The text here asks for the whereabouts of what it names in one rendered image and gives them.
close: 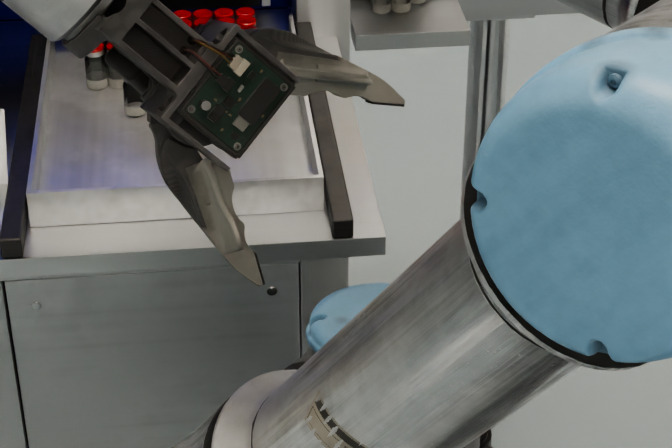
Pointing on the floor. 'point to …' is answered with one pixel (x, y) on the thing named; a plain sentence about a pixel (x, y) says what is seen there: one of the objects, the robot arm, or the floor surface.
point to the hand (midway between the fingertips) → (331, 193)
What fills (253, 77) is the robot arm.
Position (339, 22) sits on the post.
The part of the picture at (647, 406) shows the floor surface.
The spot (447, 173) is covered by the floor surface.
